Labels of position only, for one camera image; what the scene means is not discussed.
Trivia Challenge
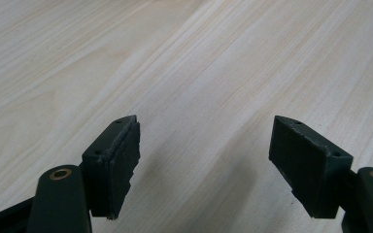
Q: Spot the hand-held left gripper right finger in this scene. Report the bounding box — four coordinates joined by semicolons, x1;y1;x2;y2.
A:
268;115;355;219

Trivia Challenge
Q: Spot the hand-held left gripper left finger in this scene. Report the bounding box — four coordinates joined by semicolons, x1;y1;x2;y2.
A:
81;115;142;221

